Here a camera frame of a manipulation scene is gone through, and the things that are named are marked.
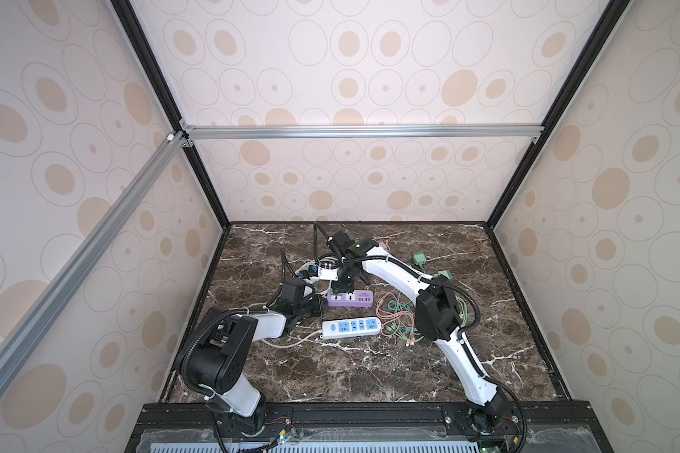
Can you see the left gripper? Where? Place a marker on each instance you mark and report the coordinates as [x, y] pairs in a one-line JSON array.
[[317, 310]]

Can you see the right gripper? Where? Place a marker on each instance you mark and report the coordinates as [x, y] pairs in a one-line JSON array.
[[344, 287]]

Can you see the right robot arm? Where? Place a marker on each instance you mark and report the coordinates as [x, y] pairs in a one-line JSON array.
[[444, 314]]

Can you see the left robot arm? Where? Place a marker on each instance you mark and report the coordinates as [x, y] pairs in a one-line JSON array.
[[212, 359]]

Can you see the purple power strip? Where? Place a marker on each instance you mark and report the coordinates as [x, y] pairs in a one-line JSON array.
[[361, 299]]

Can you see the white blue power strip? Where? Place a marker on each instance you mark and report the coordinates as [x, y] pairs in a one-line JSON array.
[[350, 328]]

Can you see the light green charger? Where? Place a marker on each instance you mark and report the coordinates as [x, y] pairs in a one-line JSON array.
[[446, 274]]

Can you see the horizontal aluminium rail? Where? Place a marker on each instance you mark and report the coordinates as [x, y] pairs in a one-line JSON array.
[[355, 132]]

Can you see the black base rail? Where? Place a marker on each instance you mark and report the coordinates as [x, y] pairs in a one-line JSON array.
[[552, 426]]

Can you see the left aluminium rail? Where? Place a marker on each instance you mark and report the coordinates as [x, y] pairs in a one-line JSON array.
[[23, 340]]

